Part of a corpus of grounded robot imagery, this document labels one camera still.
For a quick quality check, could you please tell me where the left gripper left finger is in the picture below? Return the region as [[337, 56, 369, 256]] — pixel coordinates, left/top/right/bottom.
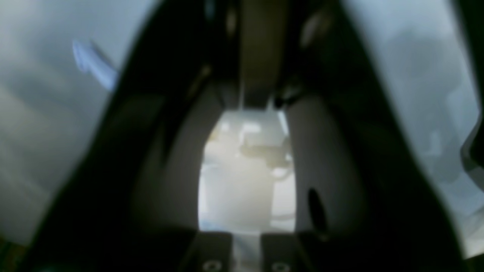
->
[[19, 0, 237, 272]]

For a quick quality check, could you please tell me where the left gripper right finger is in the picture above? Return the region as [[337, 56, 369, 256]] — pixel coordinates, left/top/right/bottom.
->
[[242, 0, 465, 272]]

